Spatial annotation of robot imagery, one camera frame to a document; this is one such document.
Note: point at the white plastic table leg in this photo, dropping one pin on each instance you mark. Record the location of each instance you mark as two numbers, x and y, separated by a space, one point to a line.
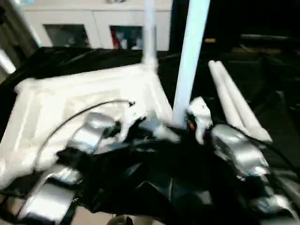
225 93
149 33
192 51
243 108

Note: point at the white plastic table top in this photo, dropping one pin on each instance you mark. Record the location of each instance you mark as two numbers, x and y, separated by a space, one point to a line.
56 103

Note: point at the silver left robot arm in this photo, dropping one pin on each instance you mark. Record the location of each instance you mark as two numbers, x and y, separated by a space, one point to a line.
79 145

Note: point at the white cabinet with glass doors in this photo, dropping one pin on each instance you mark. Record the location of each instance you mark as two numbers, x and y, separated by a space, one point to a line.
70 18

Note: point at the red bottle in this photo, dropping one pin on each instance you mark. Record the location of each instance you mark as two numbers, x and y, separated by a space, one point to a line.
116 42

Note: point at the black work mat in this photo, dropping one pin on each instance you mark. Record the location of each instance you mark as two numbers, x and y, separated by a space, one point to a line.
154 187

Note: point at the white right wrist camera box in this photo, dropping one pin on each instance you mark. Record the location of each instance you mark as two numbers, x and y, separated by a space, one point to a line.
200 115

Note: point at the grey horizontal rail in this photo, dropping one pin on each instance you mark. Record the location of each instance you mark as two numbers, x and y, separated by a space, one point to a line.
269 37

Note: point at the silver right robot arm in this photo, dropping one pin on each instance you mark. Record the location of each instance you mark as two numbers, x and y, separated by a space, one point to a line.
243 154

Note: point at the small brass label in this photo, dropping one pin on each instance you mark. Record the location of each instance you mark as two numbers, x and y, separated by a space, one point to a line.
209 40

